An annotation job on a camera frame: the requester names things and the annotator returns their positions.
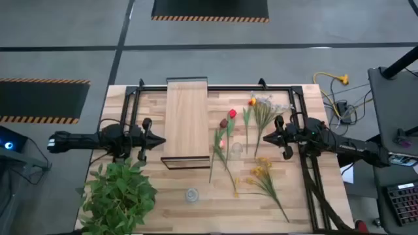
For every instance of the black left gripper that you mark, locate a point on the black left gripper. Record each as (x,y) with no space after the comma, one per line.
(138,140)

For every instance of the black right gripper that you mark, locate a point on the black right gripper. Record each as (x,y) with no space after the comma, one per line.
(292,135)

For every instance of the white wildflower spray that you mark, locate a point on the white wildflower spray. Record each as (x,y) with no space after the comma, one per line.
(263,114)

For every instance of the yellow wildflower spray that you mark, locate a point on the yellow wildflower spray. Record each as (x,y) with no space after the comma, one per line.
(261,169)

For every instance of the clear glass vase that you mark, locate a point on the clear glass vase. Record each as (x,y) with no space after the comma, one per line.
(192,195)
(235,151)

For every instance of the orange yellow artificial tulip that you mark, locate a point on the orange yellow artificial tulip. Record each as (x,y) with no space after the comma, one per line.
(252,102)

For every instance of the red artificial tulip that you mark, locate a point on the red artificial tulip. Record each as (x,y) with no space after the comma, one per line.
(232,113)

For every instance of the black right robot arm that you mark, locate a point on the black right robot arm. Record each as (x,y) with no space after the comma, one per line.
(352,147)

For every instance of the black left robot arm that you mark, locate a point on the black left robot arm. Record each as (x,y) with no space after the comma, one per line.
(75,141)

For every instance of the green leafy potted plant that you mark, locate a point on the green leafy potted plant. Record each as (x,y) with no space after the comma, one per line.
(117,192)

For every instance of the black power strip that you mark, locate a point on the black power strip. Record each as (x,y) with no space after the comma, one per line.
(343,109)

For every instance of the white paper sheet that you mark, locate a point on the white paper sheet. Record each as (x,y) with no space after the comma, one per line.
(348,174)

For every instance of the dark grey desk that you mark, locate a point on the dark grey desk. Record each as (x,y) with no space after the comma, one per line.
(380,182)

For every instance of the red floor object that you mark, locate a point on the red floor object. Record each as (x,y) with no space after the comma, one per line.
(361,226)

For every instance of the black hazard-striped floor mat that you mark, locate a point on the black hazard-striped floor mat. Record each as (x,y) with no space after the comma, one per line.
(39,98)
(209,8)

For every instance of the grey side table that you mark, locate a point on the grey side table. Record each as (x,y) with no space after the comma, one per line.
(395,107)

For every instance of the small purple object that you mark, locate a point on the small purple object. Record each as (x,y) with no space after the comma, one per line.
(406,143)

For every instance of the black keyboard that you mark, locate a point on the black keyboard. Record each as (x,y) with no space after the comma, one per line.
(403,204)

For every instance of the black computer blue light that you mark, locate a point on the black computer blue light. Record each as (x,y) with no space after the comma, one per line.
(9,143)

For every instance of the black pole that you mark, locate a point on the black pole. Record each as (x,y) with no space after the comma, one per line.
(401,62)

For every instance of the wooden shelf black metal frame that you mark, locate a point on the wooden shelf black metal frame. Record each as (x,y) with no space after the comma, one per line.
(186,117)

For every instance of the black aluminium rig frame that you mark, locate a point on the black aluminium rig frame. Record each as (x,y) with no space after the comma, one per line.
(248,88)

